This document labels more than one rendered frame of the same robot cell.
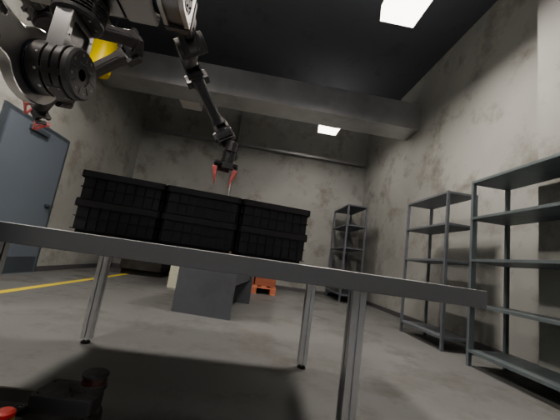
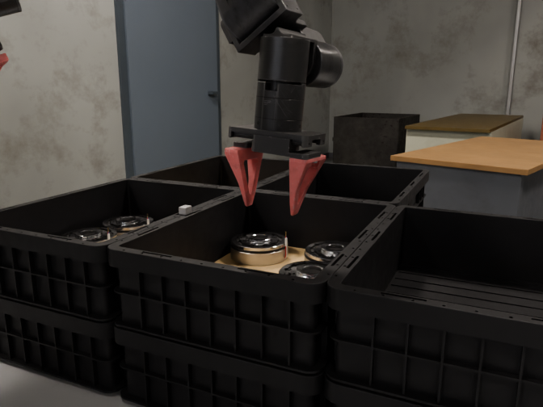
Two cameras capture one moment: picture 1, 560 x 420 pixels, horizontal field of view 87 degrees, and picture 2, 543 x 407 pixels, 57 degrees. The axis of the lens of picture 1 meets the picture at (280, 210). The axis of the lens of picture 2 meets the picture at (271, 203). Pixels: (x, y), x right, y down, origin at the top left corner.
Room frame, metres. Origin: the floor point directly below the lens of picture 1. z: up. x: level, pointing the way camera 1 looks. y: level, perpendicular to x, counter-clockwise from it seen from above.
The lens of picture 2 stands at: (0.78, -0.10, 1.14)
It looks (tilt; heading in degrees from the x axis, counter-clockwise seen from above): 14 degrees down; 37
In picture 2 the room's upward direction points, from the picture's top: straight up
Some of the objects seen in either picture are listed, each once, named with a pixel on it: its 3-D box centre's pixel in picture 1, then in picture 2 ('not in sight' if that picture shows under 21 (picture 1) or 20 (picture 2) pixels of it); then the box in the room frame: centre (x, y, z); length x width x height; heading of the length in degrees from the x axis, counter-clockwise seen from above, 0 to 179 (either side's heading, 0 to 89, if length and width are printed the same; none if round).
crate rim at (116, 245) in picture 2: (205, 202); (271, 230); (1.36, 0.35, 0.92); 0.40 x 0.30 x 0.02; 12
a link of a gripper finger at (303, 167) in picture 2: (227, 177); (287, 174); (1.26, 0.25, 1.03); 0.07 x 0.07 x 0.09; 10
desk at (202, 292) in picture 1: (221, 277); (492, 207); (4.05, 0.64, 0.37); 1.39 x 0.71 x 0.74; 175
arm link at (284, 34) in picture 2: (230, 148); (286, 60); (1.27, 0.26, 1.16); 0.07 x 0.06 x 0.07; 3
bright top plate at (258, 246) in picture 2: not in sight; (258, 241); (1.45, 0.44, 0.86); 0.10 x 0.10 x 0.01
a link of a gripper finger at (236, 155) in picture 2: (219, 174); (261, 170); (1.26, 0.28, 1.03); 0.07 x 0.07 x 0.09; 10
